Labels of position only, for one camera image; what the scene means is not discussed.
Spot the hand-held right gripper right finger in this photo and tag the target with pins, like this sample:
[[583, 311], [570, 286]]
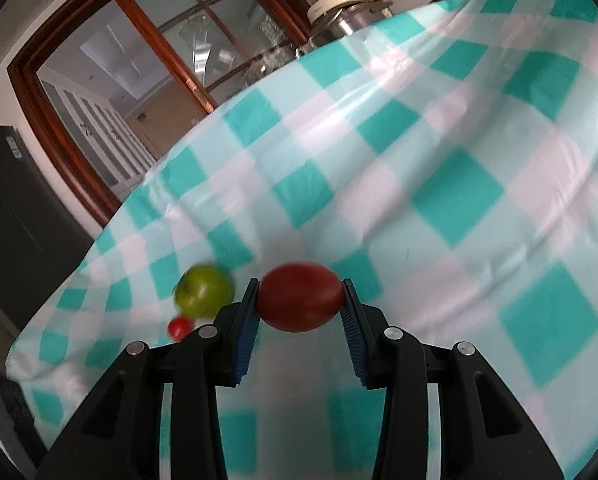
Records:
[[353, 340]]

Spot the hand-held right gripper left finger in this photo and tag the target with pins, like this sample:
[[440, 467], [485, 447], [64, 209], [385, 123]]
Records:
[[244, 332]]

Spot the smooth green tomato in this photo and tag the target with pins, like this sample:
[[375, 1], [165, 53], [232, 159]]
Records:
[[202, 291]]

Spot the small red oval tomato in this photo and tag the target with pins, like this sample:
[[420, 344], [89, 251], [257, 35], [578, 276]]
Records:
[[300, 297], [179, 328]]

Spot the teal pink checkered tablecloth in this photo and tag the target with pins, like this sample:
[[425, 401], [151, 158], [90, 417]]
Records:
[[429, 200]]

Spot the black cabinet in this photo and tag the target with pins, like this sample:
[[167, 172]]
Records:
[[21, 210]]

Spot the glass door panel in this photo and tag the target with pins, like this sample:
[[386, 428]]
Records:
[[129, 60]]

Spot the white and steel rice cooker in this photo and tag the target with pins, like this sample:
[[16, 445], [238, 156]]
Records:
[[346, 7]]

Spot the brown wooden door frame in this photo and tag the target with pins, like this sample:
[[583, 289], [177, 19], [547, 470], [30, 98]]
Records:
[[29, 90]]

